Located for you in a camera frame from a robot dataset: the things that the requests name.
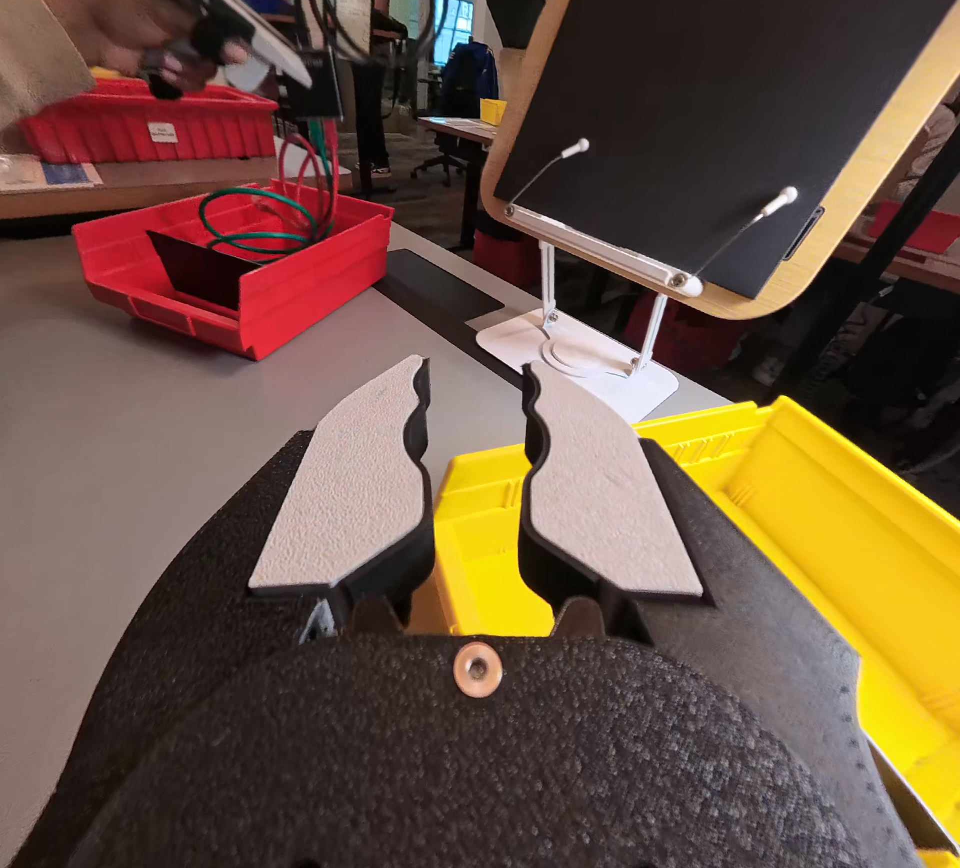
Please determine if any white metal rail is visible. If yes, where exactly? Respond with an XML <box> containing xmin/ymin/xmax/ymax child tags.
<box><xmin>504</xmin><ymin>202</ymin><xmax>705</xmax><ymax>298</ymax></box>

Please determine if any black office chair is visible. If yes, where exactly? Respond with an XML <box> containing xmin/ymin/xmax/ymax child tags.
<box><xmin>411</xmin><ymin>133</ymin><xmax>470</xmax><ymax>187</ymax></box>

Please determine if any black ethernet splitter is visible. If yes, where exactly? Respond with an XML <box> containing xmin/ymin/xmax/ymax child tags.
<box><xmin>277</xmin><ymin>47</ymin><xmax>345</xmax><ymax>123</ymax></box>

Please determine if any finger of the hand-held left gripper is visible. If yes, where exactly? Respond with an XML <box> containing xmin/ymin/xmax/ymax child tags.
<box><xmin>223</xmin><ymin>0</ymin><xmax>315</xmax><ymax>93</ymax></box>

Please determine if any person's left forearm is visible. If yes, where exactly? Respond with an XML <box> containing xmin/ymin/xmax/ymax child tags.
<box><xmin>0</xmin><ymin>0</ymin><xmax>99</xmax><ymax>133</ymax></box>

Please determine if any red parts bin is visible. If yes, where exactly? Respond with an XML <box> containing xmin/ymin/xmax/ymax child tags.
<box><xmin>18</xmin><ymin>77</ymin><xmax>279</xmax><ymax>164</ymax></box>

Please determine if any black monitor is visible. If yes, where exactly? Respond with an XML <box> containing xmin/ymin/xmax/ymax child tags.
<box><xmin>480</xmin><ymin>0</ymin><xmax>547</xmax><ymax>50</ymax></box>

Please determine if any red floor basket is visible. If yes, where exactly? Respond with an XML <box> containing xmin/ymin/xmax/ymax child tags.
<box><xmin>622</xmin><ymin>291</ymin><xmax>744</xmax><ymax>370</ymax></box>
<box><xmin>472</xmin><ymin>231</ymin><xmax>541</xmax><ymax>288</ymax></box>

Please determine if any yellow plastic bin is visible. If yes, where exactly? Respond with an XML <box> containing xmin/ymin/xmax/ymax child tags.
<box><xmin>408</xmin><ymin>396</ymin><xmax>960</xmax><ymax>868</ymax></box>

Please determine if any metal support strut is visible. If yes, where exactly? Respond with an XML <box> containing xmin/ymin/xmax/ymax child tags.
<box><xmin>630</xmin><ymin>292</ymin><xmax>669</xmax><ymax>374</ymax></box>
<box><xmin>538</xmin><ymin>242</ymin><xmax>560</xmax><ymax>325</ymax></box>

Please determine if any red ethernet cable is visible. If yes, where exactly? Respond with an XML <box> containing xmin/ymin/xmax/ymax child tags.
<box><xmin>277</xmin><ymin>122</ymin><xmax>339</xmax><ymax>239</ymax></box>

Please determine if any cardboard sheet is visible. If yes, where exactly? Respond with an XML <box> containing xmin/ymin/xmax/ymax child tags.
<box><xmin>496</xmin><ymin>47</ymin><xmax>526</xmax><ymax>103</ymax></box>

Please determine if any white board sign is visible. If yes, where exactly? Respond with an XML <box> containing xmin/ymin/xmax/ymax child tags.
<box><xmin>332</xmin><ymin>0</ymin><xmax>375</xmax><ymax>59</ymax></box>

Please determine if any green ethernet cable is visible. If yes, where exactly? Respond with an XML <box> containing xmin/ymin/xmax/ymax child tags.
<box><xmin>198</xmin><ymin>118</ymin><xmax>339</xmax><ymax>262</ymax></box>

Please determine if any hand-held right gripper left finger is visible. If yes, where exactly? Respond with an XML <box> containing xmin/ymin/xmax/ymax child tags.
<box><xmin>247</xmin><ymin>354</ymin><xmax>438</xmax><ymax>598</ymax></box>

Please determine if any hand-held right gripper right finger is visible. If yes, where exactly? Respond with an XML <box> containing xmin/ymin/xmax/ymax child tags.
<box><xmin>517</xmin><ymin>360</ymin><xmax>710</xmax><ymax>603</ymax></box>

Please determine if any blue backpack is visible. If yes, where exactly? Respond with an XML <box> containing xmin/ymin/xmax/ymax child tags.
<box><xmin>441</xmin><ymin>42</ymin><xmax>500</xmax><ymax>119</ymax></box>

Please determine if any black divider plate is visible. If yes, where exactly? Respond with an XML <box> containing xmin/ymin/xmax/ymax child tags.
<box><xmin>146</xmin><ymin>229</ymin><xmax>264</xmax><ymax>310</ymax></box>

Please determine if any red plastic bin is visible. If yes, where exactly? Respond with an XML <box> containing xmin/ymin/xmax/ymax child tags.
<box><xmin>72</xmin><ymin>180</ymin><xmax>395</xmax><ymax>361</ymax></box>

